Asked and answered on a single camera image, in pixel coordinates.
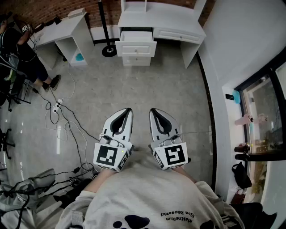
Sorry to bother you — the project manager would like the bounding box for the teal pouch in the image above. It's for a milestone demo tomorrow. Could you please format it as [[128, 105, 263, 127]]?
[[232, 89, 241, 104]]

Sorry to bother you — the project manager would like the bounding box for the person's left forearm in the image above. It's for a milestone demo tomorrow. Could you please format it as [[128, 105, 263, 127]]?
[[84, 169, 112, 193]]

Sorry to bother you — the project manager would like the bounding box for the black office chair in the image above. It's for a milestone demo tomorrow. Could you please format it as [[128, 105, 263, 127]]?
[[0, 51, 32, 112]]

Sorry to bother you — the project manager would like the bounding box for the wide white drawer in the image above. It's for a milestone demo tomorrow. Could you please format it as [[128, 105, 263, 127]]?
[[153, 28, 203, 45]]

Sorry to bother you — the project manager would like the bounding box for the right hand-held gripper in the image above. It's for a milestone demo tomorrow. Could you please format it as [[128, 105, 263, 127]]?
[[148, 108, 192, 171]]

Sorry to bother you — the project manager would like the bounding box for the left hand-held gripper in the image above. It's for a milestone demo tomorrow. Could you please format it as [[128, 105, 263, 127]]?
[[93, 108, 135, 173]]

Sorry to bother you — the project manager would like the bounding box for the grey jacket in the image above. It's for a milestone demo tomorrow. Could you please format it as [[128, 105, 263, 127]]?
[[0, 169, 63, 229]]

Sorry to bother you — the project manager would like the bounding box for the black handbag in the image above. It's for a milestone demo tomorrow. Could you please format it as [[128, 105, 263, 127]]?
[[231, 161, 253, 189]]

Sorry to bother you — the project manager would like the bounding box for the white rectangular box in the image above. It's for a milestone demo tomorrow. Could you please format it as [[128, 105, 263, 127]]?
[[67, 8, 87, 19]]

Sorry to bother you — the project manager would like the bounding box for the black backpack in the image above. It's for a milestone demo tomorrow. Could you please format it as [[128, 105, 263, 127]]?
[[234, 202, 278, 229]]

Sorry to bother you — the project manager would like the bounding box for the person's grey sweatshirt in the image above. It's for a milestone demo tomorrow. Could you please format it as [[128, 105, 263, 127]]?
[[55, 147, 245, 229]]

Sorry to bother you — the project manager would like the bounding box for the white side table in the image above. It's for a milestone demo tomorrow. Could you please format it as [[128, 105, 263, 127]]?
[[33, 10, 94, 70]]

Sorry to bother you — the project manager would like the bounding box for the black chair base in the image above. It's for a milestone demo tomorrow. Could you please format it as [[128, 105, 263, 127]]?
[[0, 128, 16, 160]]

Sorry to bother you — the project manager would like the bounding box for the black framed window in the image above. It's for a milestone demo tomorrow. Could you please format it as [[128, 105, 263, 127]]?
[[234, 60, 286, 202]]

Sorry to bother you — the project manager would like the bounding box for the black coat rack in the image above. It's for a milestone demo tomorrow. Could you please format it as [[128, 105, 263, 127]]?
[[97, 0, 118, 58]]

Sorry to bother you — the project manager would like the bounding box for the white round table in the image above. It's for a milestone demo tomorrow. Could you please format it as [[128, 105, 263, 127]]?
[[115, 30, 157, 58]]

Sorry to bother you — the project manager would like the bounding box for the pink bottle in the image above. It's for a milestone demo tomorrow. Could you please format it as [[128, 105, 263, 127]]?
[[234, 113, 254, 126]]

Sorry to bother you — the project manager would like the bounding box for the white desk with shelves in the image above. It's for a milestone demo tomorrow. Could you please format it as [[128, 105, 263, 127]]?
[[117, 0, 207, 70]]

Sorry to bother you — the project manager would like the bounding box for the person's right forearm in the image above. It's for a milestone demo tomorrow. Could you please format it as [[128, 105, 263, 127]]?
[[176, 166, 198, 184]]

